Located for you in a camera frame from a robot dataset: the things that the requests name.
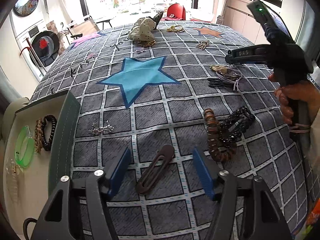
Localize white dryer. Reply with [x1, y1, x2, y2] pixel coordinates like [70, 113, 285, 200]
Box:
[10, 0, 50, 40]

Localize black spiral hair tie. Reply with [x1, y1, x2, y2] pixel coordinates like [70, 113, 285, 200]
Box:
[41, 115, 58, 152]

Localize white curtain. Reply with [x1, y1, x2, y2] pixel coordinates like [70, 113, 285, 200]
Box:
[44, 0, 73, 28]

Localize black chair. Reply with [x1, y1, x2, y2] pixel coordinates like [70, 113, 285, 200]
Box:
[95, 17, 113, 29]

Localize black hair clips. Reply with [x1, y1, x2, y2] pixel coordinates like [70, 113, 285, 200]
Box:
[207, 77, 229, 88]

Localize brown spiral hair tie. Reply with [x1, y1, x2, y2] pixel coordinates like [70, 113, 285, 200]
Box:
[203, 108, 237, 163]

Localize pink basin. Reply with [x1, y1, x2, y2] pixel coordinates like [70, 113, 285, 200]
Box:
[190, 9, 215, 23]

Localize white washing machine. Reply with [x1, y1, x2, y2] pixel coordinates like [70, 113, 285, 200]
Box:
[15, 27, 62, 83]

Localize black dotted hair bow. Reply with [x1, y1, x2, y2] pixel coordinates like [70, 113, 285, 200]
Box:
[147, 11, 164, 28]

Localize green translucent bangle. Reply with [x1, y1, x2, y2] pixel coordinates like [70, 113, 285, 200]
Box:
[14, 126, 35, 168]

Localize clear ribbed hair clip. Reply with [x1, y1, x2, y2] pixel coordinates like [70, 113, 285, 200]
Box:
[7, 176, 22, 205]

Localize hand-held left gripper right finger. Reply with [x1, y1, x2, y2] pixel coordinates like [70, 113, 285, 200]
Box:
[192, 147, 292, 240]

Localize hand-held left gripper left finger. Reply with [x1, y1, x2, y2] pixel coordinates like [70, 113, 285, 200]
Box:
[32, 147, 132, 240]

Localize white shopping bag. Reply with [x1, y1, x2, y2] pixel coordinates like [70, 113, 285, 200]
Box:
[306, 66, 320, 88]

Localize silver sparkly hair clip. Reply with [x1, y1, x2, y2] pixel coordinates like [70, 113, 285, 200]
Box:
[89, 120, 115, 137]

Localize green jewelry box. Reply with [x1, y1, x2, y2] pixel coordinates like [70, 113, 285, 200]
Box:
[2, 90, 82, 230]

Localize grey checked star tablecloth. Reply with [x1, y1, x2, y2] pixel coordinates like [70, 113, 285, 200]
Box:
[29, 20, 313, 240]

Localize red plastic chair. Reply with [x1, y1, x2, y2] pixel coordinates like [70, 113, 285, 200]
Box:
[160, 3, 187, 21]

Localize checked board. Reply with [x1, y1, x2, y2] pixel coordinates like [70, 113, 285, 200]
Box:
[46, 20, 59, 34]

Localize brown oblong hair clip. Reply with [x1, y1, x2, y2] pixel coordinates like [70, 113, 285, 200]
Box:
[135, 144, 175, 194]

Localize black beaded snap clip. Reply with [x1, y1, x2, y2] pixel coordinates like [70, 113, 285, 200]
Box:
[217, 106, 256, 147]

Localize red hooked pole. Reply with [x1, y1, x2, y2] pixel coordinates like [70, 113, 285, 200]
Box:
[19, 39, 45, 68]

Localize person's right hand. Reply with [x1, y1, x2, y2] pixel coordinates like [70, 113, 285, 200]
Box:
[268, 72, 317, 128]

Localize clear hair claw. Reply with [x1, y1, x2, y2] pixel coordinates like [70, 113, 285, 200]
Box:
[5, 159, 25, 178]

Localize person's right forearm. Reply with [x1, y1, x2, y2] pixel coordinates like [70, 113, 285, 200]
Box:
[307, 97, 320, 173]

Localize beige braided hair tie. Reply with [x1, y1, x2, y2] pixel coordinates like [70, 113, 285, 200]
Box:
[34, 119, 44, 154]

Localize black cable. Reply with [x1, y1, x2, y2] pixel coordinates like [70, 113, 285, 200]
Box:
[22, 217, 38, 240]

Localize purple hair ties with charm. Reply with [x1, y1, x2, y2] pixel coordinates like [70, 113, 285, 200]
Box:
[209, 64, 247, 92]

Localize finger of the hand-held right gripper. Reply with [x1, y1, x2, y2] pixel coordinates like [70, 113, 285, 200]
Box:
[224, 44, 270, 65]

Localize white low cabinet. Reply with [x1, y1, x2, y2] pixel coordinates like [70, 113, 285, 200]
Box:
[220, 0, 263, 45]

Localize cream dotted scrunchie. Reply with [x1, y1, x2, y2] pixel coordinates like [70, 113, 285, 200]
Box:
[129, 17, 157, 42]

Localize orange snack packet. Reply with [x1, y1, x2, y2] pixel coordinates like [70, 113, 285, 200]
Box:
[306, 205, 320, 240]

